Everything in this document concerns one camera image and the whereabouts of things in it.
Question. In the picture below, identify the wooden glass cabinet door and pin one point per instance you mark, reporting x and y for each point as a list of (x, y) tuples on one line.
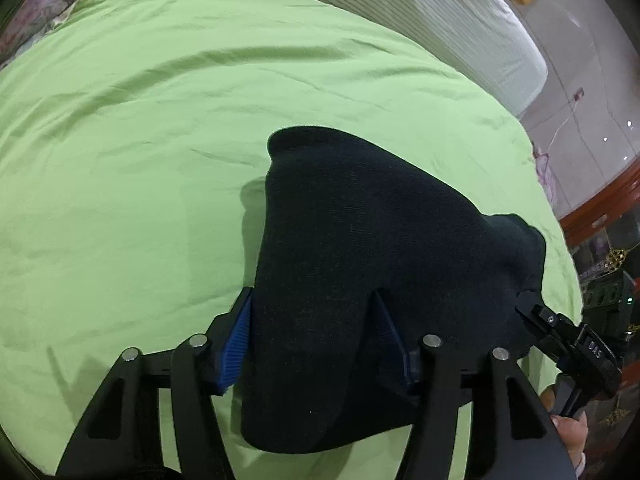
[(603, 238)]

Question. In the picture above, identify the pink floral cloth bedside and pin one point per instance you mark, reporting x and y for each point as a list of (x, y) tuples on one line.
[(544, 174)]

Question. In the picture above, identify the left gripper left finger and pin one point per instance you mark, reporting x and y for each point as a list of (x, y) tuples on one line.
[(118, 436)]

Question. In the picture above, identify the floral pink pillow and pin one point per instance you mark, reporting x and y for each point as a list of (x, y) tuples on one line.
[(33, 20)]

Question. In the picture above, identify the person's right hand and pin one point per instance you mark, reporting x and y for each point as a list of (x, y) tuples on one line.
[(572, 431)]

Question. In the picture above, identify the green bed sheet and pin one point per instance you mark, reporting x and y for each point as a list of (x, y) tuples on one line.
[(133, 158)]

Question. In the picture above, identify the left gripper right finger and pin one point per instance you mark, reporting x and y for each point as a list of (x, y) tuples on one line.
[(511, 434)]

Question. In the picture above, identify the black fleece pants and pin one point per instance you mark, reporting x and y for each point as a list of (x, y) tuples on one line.
[(362, 256)]

